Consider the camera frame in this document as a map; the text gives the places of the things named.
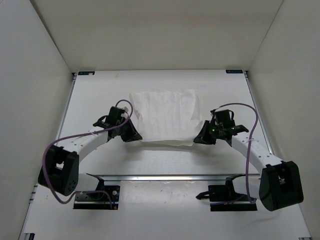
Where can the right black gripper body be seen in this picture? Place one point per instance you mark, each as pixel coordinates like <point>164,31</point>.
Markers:
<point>216,129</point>

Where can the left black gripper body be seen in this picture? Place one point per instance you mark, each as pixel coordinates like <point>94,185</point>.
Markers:
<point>119,133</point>

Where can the white pleated skirt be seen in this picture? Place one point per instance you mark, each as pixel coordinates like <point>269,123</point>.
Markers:
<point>171,118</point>

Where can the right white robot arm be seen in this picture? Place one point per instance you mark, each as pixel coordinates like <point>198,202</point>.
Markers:
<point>278,185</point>

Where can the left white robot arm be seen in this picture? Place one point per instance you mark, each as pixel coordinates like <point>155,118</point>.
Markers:
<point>62,162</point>

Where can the right blue corner label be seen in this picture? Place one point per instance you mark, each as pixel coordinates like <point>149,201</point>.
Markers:
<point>234,71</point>

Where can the blue corner label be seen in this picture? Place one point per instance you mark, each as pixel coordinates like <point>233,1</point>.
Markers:
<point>86,73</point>
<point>234,71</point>

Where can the left blue corner label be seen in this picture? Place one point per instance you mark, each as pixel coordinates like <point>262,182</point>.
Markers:
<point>86,73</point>

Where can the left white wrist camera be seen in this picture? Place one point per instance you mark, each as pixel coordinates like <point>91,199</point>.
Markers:
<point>126,111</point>

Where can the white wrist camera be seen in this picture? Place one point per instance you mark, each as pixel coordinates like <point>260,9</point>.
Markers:
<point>126,111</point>
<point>214,110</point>

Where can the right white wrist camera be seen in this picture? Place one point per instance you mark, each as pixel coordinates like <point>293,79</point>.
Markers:
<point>214,110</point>

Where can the aluminium rail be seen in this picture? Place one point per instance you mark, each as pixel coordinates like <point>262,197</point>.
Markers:
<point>164,177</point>

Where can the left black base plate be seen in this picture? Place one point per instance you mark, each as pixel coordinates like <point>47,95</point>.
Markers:
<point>99,201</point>

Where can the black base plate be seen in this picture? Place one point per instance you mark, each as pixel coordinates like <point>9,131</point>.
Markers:
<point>223,201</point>
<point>99,201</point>

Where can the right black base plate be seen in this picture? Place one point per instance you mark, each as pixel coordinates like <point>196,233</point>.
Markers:
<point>223,201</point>

